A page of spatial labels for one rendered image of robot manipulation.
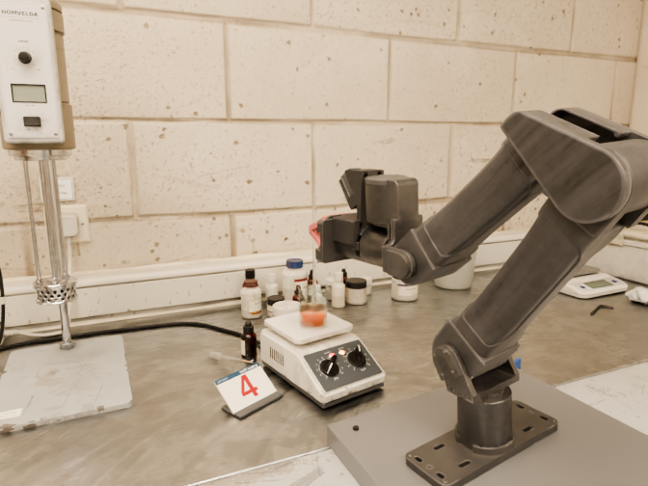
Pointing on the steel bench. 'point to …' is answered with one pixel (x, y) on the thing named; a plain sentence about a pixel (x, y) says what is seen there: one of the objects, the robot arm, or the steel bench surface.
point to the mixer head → (34, 82)
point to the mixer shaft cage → (47, 286)
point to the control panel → (341, 365)
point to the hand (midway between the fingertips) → (314, 229)
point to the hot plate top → (284, 324)
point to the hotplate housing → (269, 347)
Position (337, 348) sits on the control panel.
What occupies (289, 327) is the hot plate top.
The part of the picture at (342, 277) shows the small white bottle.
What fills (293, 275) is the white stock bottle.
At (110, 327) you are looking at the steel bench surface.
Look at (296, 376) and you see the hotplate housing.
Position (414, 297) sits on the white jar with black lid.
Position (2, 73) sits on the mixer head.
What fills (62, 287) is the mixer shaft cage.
